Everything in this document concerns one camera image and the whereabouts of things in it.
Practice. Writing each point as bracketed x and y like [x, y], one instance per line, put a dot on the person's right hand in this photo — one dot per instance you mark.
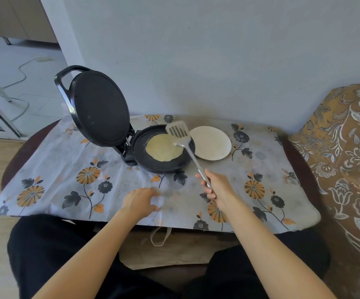
[220, 189]

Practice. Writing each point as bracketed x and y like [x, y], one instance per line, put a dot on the person's left hand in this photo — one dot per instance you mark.
[138, 203]

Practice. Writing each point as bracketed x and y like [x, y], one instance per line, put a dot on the person's right thumb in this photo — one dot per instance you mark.
[201, 175]

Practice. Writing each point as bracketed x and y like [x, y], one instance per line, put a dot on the person's left thumb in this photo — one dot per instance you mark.
[155, 208]

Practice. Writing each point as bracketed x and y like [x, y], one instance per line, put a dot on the metal slotted spatula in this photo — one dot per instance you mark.
[177, 130]

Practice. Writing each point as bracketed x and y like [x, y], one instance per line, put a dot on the person's left forearm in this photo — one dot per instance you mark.
[86, 261]

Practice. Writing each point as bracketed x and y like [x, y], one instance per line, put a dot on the person's right forearm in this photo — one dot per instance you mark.
[270, 255]

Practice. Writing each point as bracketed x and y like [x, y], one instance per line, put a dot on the white round plate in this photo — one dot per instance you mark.
[211, 143]

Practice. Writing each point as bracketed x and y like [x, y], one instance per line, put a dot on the pale cooked flatbread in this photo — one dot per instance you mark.
[161, 148]

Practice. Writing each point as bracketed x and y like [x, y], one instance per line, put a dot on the beige cloth bag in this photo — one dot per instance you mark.
[180, 250]

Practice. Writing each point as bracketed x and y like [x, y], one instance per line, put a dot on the floral plastic tablecloth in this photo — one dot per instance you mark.
[74, 152]

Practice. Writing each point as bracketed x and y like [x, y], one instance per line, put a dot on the black electric griddle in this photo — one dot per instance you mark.
[100, 108]

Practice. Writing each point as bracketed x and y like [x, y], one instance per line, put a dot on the person's black trousers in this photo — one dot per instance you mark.
[46, 249]

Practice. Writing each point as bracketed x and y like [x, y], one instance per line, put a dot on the dark brown table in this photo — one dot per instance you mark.
[21, 155]

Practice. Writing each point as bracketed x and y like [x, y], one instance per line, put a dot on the brown patterned sofa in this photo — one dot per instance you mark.
[345, 158]

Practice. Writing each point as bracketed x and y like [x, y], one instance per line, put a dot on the white power strip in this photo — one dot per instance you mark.
[44, 59]

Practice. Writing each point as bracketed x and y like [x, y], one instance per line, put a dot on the beige wooden cabinet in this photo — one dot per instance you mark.
[27, 18]

